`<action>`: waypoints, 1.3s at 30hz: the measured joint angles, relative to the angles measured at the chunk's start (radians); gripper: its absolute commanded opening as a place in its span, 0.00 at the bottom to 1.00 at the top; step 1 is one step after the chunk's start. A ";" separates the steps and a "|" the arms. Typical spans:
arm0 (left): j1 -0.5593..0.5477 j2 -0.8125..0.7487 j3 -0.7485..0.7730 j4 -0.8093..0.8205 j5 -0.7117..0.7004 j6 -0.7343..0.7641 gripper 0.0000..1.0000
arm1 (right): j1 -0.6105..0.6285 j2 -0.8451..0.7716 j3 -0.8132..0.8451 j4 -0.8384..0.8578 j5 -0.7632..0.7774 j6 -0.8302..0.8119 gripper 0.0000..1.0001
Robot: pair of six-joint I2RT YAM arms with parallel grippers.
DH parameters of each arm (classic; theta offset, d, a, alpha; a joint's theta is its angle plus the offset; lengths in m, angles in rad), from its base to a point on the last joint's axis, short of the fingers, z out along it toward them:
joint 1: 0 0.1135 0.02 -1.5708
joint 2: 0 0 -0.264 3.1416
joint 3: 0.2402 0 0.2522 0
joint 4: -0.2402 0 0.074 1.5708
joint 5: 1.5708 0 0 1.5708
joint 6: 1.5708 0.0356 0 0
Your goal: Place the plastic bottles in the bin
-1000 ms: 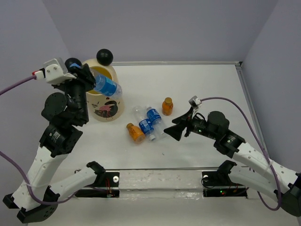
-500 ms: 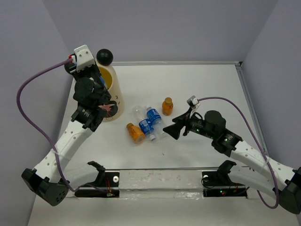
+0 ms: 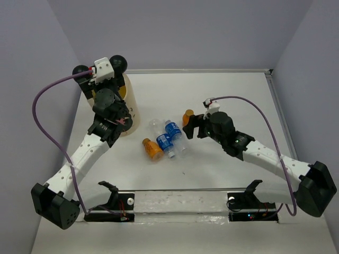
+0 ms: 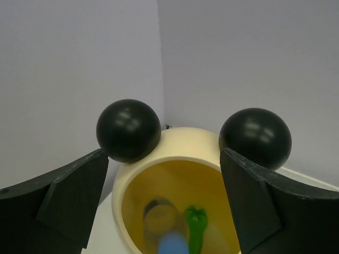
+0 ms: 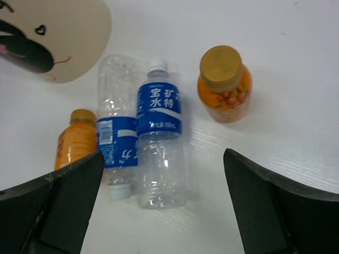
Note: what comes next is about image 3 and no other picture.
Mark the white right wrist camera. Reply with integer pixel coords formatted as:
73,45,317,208
203,98,220,119

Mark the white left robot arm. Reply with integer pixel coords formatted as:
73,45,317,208
31,71,133,230

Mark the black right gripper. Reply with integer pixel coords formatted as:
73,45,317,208
183,113,225,145

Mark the orange juice bottle lying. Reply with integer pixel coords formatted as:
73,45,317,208
142,138,164,161

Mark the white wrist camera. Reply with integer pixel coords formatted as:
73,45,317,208
203,98,220,119
90,57,115,85

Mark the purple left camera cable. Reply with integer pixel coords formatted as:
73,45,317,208
32,70,125,219

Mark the white-cap blue-label water bottle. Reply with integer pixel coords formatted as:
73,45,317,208
156,133,175,159

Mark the clear blue-label bottle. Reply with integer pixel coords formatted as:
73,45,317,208
149,119,189,158

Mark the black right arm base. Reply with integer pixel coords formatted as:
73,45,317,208
226,180,279,222

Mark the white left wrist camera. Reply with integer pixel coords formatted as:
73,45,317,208
90,57,115,85

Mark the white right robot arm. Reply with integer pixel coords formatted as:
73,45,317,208
183,112,337,217

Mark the cream cat-print bin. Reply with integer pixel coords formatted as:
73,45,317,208
72,55,140,138

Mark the orange juice bottle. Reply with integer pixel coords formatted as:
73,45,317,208
182,109,194,127
142,138,164,161

